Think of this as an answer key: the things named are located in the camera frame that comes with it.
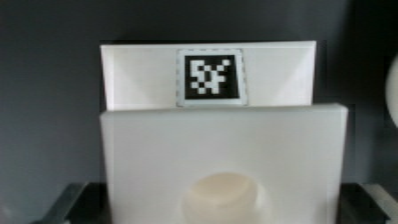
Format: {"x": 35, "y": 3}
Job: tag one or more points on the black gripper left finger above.
{"x": 80, "y": 206}

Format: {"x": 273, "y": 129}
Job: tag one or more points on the white lamp bulb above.
{"x": 391, "y": 91}

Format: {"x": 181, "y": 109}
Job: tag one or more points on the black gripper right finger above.
{"x": 368, "y": 205}

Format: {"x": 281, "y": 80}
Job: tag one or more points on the white lamp base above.
{"x": 222, "y": 144}

